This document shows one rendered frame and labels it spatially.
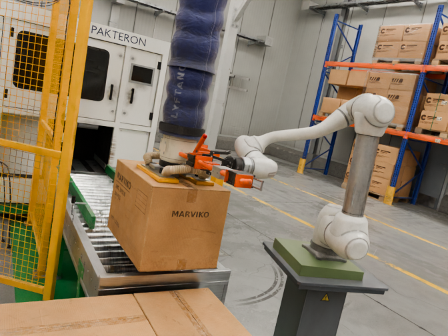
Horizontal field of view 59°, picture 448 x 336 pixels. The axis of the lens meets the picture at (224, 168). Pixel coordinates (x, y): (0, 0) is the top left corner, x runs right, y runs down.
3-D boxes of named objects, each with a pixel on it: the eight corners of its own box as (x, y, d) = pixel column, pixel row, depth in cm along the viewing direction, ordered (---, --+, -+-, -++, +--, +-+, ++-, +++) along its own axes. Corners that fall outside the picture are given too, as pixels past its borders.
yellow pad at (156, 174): (136, 167, 210) (137, 157, 209) (154, 169, 215) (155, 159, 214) (158, 183, 181) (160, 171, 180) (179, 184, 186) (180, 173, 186)
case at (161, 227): (107, 226, 229) (117, 158, 223) (171, 227, 250) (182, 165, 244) (139, 272, 178) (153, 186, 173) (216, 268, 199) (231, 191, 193)
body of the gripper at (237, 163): (245, 159, 185) (227, 157, 180) (241, 176, 187) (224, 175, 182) (237, 155, 192) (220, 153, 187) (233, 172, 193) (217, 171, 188)
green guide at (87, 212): (48, 167, 379) (49, 159, 378) (60, 169, 385) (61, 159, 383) (77, 229, 244) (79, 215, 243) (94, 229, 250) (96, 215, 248)
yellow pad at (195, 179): (169, 170, 220) (171, 161, 219) (186, 171, 225) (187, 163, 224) (195, 185, 191) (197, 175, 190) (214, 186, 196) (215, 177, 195)
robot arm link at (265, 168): (249, 182, 191) (238, 166, 200) (275, 184, 199) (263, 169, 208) (258, 164, 186) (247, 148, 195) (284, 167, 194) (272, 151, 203)
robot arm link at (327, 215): (334, 241, 220) (345, 203, 216) (348, 254, 202) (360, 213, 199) (307, 235, 217) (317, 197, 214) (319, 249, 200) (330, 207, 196)
